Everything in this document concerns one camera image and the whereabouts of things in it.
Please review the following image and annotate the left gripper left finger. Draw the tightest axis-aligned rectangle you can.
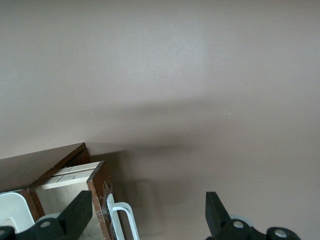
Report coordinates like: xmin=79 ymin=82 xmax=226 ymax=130
xmin=0 ymin=189 xmax=94 ymax=240

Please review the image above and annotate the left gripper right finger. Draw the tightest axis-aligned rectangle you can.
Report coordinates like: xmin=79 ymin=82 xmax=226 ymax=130
xmin=205 ymin=191 xmax=301 ymax=240

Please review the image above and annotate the white drawer handle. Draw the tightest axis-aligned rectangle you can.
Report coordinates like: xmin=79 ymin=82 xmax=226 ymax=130
xmin=106 ymin=193 xmax=141 ymax=240

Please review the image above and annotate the clear adhesive tape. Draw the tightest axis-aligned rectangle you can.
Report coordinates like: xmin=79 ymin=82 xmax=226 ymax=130
xmin=98 ymin=181 xmax=116 ymax=221

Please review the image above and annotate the cream plastic cabinet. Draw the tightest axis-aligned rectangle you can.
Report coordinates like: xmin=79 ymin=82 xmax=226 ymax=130
xmin=0 ymin=191 xmax=35 ymax=230

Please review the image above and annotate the dark wooden cabinet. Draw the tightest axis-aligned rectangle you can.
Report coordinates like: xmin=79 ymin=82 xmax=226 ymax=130
xmin=0 ymin=142 xmax=91 ymax=226

